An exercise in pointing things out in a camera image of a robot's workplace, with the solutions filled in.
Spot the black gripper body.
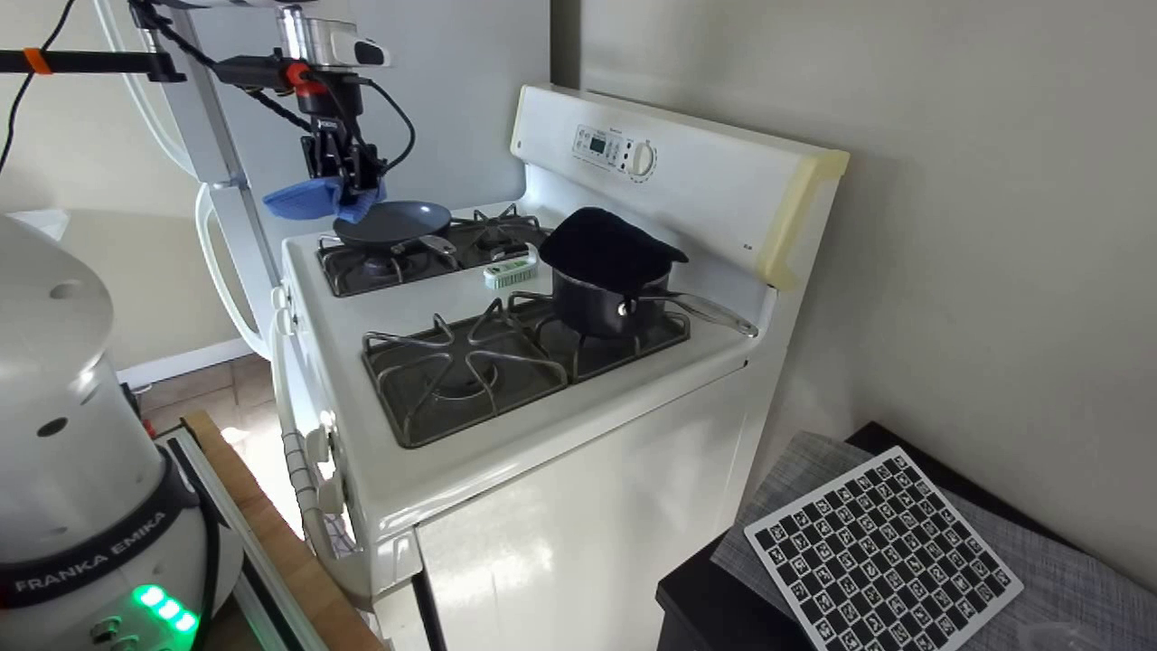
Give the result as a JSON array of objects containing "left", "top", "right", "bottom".
[{"left": 297, "top": 93, "right": 389, "bottom": 187}]

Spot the small white green sponge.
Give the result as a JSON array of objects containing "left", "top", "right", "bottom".
[{"left": 482, "top": 253, "right": 539, "bottom": 290}]

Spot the white refrigerator handle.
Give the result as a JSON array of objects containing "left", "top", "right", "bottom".
[{"left": 191, "top": 177, "right": 280, "bottom": 360}]

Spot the black stove grate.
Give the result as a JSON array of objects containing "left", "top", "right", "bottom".
[
  {"left": 359, "top": 287, "right": 698, "bottom": 451},
  {"left": 315, "top": 207, "right": 553, "bottom": 299}
]

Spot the black cloth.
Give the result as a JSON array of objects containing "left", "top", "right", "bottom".
[{"left": 533, "top": 207, "right": 689, "bottom": 299}]

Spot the white gas stove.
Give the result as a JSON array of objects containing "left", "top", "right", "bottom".
[{"left": 272, "top": 83, "right": 852, "bottom": 651}]

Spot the black bar with orange tape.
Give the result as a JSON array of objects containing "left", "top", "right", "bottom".
[{"left": 0, "top": 44, "right": 191, "bottom": 87}]

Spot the thin black cable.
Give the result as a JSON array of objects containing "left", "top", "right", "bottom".
[{"left": 0, "top": 0, "right": 80, "bottom": 172}]

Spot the blue striped towel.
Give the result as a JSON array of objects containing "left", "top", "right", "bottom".
[{"left": 259, "top": 177, "right": 389, "bottom": 228}]

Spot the black saucepan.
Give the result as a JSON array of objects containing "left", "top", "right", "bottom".
[{"left": 550, "top": 265, "right": 679, "bottom": 342}]

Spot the black side table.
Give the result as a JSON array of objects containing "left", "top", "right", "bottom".
[{"left": 654, "top": 421, "right": 1157, "bottom": 651}]

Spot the white oven door handle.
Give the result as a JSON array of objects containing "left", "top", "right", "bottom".
[{"left": 273, "top": 287, "right": 363, "bottom": 570}]

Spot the wooden plank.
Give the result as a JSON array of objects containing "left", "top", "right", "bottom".
[{"left": 175, "top": 412, "right": 389, "bottom": 651}]

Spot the black white calibration board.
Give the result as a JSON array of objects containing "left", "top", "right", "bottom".
[{"left": 739, "top": 444, "right": 1027, "bottom": 651}]

